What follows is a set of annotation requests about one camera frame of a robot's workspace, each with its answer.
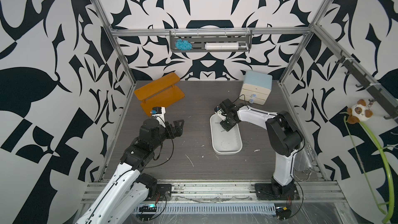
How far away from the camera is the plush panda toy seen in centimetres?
59

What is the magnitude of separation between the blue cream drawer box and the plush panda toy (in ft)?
1.33

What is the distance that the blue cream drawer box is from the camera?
0.99 m

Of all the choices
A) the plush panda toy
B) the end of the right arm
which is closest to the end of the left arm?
the end of the right arm

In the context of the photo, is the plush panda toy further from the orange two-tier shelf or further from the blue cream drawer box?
the orange two-tier shelf

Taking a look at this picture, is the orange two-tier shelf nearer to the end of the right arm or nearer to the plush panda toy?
the end of the right arm
